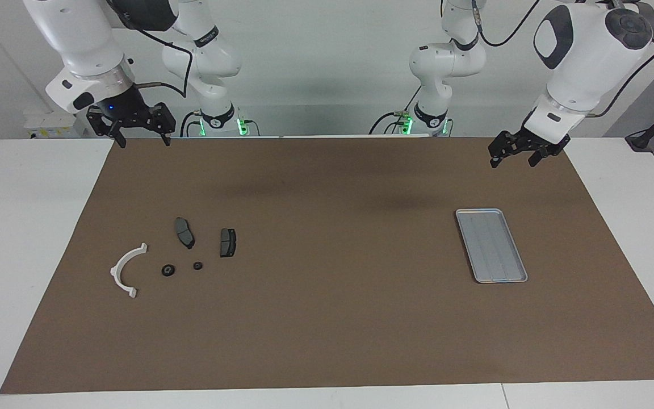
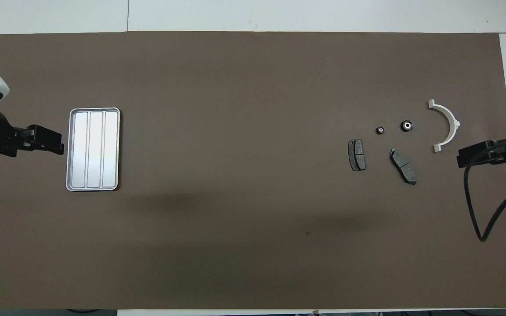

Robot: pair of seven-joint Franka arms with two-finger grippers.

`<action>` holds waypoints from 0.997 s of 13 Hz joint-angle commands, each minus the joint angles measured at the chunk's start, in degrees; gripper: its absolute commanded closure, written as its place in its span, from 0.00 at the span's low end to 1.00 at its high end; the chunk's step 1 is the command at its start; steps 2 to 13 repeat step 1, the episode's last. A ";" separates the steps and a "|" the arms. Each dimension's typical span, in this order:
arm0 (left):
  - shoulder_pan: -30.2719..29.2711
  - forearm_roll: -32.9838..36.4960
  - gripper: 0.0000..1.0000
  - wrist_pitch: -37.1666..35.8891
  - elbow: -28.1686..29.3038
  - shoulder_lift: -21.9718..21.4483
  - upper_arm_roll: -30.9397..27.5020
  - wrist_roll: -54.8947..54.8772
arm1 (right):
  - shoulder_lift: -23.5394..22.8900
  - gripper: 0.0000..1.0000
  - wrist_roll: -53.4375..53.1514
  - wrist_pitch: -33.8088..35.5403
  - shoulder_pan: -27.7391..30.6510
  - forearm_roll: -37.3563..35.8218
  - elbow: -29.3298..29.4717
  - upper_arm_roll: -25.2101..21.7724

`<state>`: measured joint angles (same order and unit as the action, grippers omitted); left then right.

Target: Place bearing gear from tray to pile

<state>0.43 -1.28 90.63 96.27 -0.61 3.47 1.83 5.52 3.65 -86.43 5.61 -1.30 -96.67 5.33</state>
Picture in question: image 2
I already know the white curved plastic bracket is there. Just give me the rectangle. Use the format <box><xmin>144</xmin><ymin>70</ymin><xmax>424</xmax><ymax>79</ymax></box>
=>
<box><xmin>429</xmin><ymin>100</ymin><xmax>461</xmax><ymax>153</ymax></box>

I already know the elongated dark brake pad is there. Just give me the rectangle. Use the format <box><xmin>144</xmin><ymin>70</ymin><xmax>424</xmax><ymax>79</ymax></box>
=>
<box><xmin>389</xmin><ymin>148</ymin><xmax>417</xmax><ymax>185</ymax></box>

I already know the brown table mat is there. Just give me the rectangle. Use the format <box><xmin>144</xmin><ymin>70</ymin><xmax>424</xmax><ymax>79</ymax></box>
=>
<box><xmin>0</xmin><ymin>32</ymin><xmax>506</xmax><ymax>310</ymax></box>

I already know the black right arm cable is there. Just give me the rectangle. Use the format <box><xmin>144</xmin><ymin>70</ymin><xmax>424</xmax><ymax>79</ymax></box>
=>
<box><xmin>464</xmin><ymin>136</ymin><xmax>506</xmax><ymax>242</ymax></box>

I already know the rectangular dark brake pad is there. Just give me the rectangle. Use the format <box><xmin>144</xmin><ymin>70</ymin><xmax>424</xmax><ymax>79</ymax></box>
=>
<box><xmin>348</xmin><ymin>139</ymin><xmax>366</xmax><ymax>172</ymax></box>

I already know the silver metal tray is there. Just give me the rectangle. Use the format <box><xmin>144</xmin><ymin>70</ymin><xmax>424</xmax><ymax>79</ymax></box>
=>
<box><xmin>65</xmin><ymin>108</ymin><xmax>121</xmax><ymax>192</ymax></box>

